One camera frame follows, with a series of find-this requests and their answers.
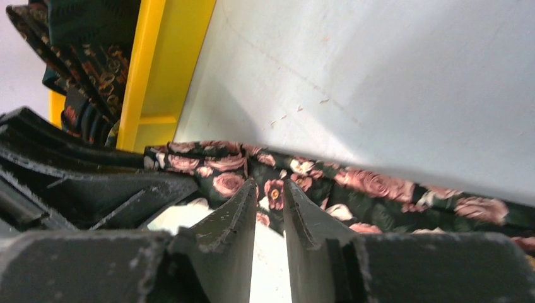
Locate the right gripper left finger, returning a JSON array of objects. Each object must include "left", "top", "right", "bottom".
[{"left": 1, "top": 179, "right": 256, "bottom": 302}]

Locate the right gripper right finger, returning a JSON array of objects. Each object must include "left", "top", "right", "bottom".
[{"left": 283, "top": 180, "right": 534, "bottom": 302}]

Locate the pink rose floral tie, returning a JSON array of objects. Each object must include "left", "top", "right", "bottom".
[{"left": 144, "top": 141, "right": 534, "bottom": 256}]

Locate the yellow plastic bin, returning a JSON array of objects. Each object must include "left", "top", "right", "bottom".
[{"left": 49, "top": 0, "right": 217, "bottom": 153}]

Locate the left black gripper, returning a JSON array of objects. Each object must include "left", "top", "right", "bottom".
[{"left": 1, "top": 107, "right": 198, "bottom": 232}]

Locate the pile of dark ties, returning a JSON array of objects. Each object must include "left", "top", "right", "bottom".
[{"left": 6, "top": 1, "right": 141, "bottom": 148}]

